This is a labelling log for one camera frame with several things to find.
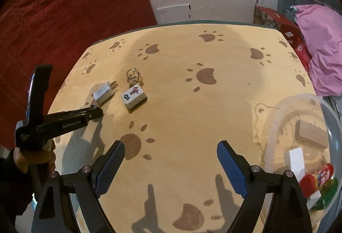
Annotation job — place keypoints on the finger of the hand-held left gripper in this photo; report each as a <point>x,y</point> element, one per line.
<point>40,88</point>
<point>93,112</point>

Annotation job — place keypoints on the clear plastic bowl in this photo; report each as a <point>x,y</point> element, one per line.
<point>280,121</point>

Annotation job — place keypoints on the metal key rings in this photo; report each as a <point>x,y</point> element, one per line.
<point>133,75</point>

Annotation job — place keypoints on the pink pillow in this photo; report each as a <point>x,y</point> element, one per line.
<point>320,43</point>

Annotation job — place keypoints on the white charger plug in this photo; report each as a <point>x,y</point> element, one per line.
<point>104,92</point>

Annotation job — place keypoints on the wooden block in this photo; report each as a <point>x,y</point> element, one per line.
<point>311,134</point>

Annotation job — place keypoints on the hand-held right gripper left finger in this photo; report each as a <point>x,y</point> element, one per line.
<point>109,169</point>

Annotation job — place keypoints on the white mahjong tile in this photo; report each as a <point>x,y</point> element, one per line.
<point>133,96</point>

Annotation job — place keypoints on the yellow paw print mat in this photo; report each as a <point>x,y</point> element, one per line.
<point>181,121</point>

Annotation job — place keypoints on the red quilted blanket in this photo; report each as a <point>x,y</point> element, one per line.
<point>58,8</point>

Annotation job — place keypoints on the long white box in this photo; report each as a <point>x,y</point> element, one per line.
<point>297,165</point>

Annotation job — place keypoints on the person's left forearm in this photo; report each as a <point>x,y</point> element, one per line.
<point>13,185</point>

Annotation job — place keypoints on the person's left hand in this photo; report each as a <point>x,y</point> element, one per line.
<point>22,161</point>

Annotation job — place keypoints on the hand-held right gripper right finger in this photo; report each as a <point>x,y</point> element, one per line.
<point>231,171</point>

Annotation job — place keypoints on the white wall panel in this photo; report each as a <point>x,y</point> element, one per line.
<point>173,13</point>

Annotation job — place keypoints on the red round container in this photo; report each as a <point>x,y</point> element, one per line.
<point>316,179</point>

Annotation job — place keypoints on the red cardboard box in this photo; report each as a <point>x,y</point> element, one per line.
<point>280,27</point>

